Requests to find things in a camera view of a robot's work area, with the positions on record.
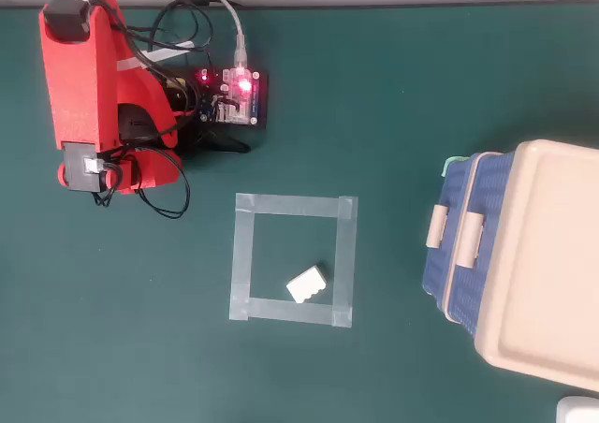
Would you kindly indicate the blue wicker-pattern drawer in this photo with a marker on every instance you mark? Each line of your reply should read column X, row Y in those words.
column 433, row 273
column 491, row 208

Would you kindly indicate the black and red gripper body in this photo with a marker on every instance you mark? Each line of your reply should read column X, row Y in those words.
column 133, row 172

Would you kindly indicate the green tape piece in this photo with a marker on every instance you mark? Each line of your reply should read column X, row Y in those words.
column 451, row 162

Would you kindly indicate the white band on arm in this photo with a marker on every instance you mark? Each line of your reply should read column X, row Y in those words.
column 131, row 64

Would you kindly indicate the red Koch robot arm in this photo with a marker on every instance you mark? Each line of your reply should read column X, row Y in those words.
column 79, row 91

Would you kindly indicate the beige plastic drawer cabinet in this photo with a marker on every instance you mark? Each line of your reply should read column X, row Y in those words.
column 552, row 254

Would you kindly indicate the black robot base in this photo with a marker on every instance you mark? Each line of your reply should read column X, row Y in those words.
column 220, row 143

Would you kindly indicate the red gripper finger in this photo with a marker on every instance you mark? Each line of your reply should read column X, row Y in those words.
column 159, row 170

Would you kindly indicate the translucent tape strip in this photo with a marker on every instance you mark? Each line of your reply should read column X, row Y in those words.
column 344, row 264
column 242, row 259
column 290, row 310
column 295, row 205

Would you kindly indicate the white box corner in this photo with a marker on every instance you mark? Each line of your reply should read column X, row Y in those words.
column 580, row 411

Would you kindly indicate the white cube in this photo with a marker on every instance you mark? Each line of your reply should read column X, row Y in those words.
column 306, row 285

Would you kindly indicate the controller circuit board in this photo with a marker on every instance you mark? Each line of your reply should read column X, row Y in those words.
column 234, row 100

